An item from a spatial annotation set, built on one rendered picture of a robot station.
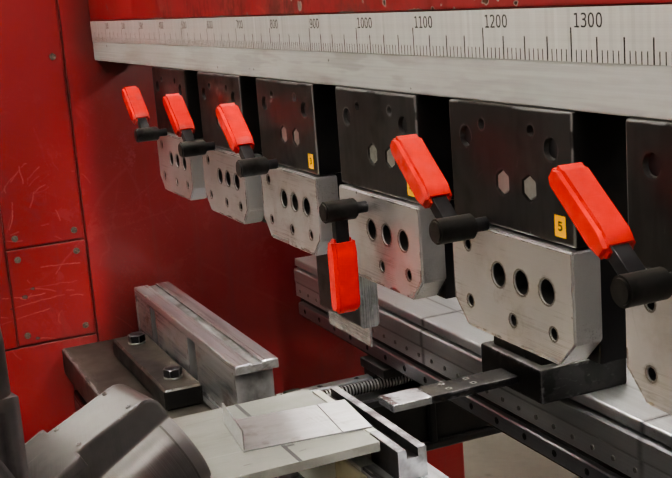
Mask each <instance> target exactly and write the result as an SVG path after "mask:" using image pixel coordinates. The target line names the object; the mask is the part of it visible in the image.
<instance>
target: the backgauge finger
mask: <svg viewBox="0 0 672 478"><path fill-rule="evenodd" d="M481 356H482V372H481V373H477V374H472V375H468V376H464V377H459V378H455V379H451V380H446V381H442V382H438V383H433V384H429V385H425V386H420V387H417V388H412V389H407V390H403V391H399V392H394V393H390V394H386V395H381V396H379V403H380V404H381V405H383V406H384V407H386V408H387V409H389V410H390V411H392V412H393V413H395V412H400V411H404V410H408V409H412V408H416V407H421V406H425V405H429V404H432V403H437V402H442V401H446V400H450V399H454V398H458V397H463V396H467V395H471V394H475V393H479V392H484V391H488V390H492V389H496V388H500V387H505V386H507V387H509V388H511V389H513V390H515V391H517V392H519V393H521V394H523V395H525V396H527V397H529V398H530V399H532V400H534V401H536V402H538V403H540V404H546V403H550V402H554V401H558V400H562V399H566V398H570V397H574V396H578V395H582V394H586V393H590V392H594V391H598V390H602V389H606V388H610V387H614V386H618V385H622V384H626V382H627V374H626V358H625V359H621V360H617V361H612V362H608V363H604V364H599V363H597V362H594V361H592V360H589V359H584V360H579V361H575V362H571V363H567V364H562V365H558V364H556V363H554V362H552V361H549V360H547V359H545V358H543V357H540V356H538V355H536V354H534V353H532V352H529V351H527V350H525V349H523V348H520V347H518V346H516V345H514V344H511V343H509V342H507V341H505V340H502V339H500V338H498V337H496V336H494V340H493V341H489V342H484V343H482V344H481Z"/></svg>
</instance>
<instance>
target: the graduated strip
mask: <svg viewBox="0 0 672 478"><path fill-rule="evenodd" d="M90 26H91V35H92V42H113V43H137V44H161V45H185V46H209V47H233V48H257V49H281V50H305V51H329V52H353V53H377V54H401V55H425V56H449V57H473V58H497V59H521V60H545V61H569V62H593V63H617V64H641V65H665V66H672V4H663V5H629V6H595V7H561V8H528V9H494V10H460V11H426V12H393V13H359V14H325V15H291V16H258V17H224V18H190V19H156V20H123V21H90Z"/></svg>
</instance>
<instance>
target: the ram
mask: <svg viewBox="0 0 672 478"><path fill-rule="evenodd" d="M663 4H672V0H88V5H89V14H90V20H91V21H123V20H156V19H190V18H224V17H258V16H291V15H325V14H359V13H393V12H426V11H460V10H494V9H528V8H561V7H595V6H629V5H663ZM93 49H94V58H95V60H98V61H108V62H117V63H127V64H136V65H146V66H155V67H164V68H174V69H183V70H193V71H202V72H212V73H221V74H231V75H240V76H249V77H259V78H268V79H278V80H287V81H297V82H306V83H316V84H325V85H334V86H344V87H353V88H363V89H372V90H382V91H391V92H400V93H410V94H419V95H429V96H438V97H448V98H457V99H467V100H476V101H485V102H495V103H504V104H514V105H523V106H533V107H542V108H552V109H561V110H570V111H580V112H589V113H599V114H608V115H618V116H627V117H637V118H646V119H655V120H665V121H672V66H665V65H641V64H617V63H593V62H569V61H545V60H521V59H497V58H473V57H449V56H425V55H401V54H377V53H353V52H329V51H305V50H281V49H257V48H233V47H209V46H185V45H161V44H137V43H113V42H93Z"/></svg>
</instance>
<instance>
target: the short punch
mask: <svg viewBox="0 0 672 478"><path fill-rule="evenodd" d="M316 261H317V274H318V286H319V298H320V305H321V306H323V307H325V308H326V309H328V311H329V323H330V324H331V325H333V326H335V327H337V328H338V329H340V330H342V331H344V332H345V333H347V334H349V335H351V336H353V337H354V338H356V339H358V340H360V341H361V342H363V343H365V344H367V345H368V346H370V347H373V340H372V327H376V326H378V324H379V323H380V320H379V305H378V291H377V283H375V282H372V281H370V280H368V279H366V278H363V277H361V276H359V290H360V307H358V309H356V311H352V312H347V313H342V314H338V313H337V312H336V311H334V310H333V307H332V301H331V289H330V278H329V266H328V254H324V255H319V256H316Z"/></svg>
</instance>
